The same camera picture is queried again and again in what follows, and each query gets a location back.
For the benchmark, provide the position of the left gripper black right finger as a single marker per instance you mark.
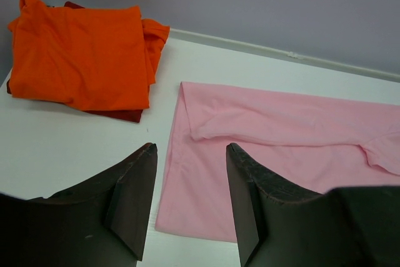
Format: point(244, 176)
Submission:
point(279, 223)

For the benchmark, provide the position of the folded orange t shirt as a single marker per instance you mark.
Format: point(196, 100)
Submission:
point(87, 59)

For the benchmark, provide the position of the pink t shirt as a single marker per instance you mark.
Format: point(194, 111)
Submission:
point(316, 142)

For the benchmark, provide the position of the folded dark red shirt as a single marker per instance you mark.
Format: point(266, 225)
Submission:
point(129, 115)

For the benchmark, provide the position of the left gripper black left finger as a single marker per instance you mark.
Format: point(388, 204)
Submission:
point(101, 221)

